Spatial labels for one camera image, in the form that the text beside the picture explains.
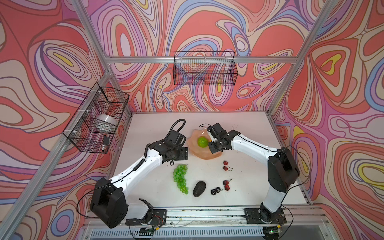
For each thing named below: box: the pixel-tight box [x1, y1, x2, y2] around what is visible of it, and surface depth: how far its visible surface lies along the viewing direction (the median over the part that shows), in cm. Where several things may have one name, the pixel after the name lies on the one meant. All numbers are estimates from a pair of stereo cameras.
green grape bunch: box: [173, 164, 189, 195], surface depth 85 cm
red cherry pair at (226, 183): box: [222, 179, 232, 191], surface depth 86 cm
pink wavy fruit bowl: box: [187, 128, 222, 160], surface depth 100 cm
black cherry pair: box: [210, 187, 224, 196], surface depth 82 cm
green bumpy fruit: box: [197, 136, 209, 148], surface depth 96 cm
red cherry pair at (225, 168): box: [222, 160, 233, 172], surface depth 92 cm
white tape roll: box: [95, 114, 117, 127], surface depth 73 cm
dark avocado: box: [193, 181, 206, 198], surface depth 80 cm
